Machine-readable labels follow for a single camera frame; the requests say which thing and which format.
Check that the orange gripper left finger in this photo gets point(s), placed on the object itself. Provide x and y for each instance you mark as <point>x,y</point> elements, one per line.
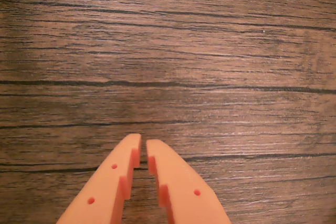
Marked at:
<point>105,190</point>

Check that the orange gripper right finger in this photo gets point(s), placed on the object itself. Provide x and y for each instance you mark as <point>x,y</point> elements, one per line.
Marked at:
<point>181,190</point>

